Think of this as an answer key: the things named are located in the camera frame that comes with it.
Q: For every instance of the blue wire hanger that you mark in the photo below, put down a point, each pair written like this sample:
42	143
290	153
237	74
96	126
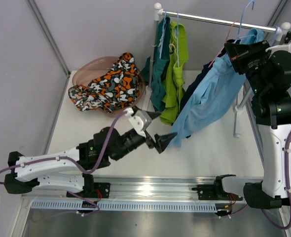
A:
277	37

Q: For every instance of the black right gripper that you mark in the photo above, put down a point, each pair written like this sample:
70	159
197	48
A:
239	54

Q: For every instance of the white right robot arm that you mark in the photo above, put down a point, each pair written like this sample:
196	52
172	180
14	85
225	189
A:
271	105

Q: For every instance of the blue hanger under teal shorts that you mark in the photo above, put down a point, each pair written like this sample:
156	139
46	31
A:
162	29

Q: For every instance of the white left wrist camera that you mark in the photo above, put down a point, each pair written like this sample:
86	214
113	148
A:
139	119

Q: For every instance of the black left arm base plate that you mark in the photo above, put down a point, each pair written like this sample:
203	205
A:
99	190

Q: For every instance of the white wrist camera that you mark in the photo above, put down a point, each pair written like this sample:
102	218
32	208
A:
283	47
139	119

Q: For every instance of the pink translucent plastic basin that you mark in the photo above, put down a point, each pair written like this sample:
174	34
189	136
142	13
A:
97	68

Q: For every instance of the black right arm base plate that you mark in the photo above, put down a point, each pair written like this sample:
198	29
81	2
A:
213	192

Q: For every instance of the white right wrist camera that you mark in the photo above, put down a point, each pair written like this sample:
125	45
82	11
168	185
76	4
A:
283	47

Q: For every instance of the aluminium mounting rail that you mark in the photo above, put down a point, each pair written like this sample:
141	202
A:
135	194

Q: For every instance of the teal green shorts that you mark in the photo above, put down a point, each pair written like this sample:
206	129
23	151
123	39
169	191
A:
159	69

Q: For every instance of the navy blue shorts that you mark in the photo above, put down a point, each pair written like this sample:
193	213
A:
194	84

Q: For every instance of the light blue shorts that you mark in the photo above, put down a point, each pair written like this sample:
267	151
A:
204	101

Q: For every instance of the silver clothes rack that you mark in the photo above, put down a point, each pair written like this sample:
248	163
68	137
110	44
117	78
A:
240	106

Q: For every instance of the lime green shorts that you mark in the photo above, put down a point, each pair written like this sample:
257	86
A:
174	81

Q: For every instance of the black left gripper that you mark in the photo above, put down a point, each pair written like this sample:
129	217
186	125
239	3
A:
162	141

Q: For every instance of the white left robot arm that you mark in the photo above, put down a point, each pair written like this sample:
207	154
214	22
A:
72	170

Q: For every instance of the orange camouflage shorts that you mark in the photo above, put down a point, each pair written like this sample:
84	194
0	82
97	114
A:
115	90

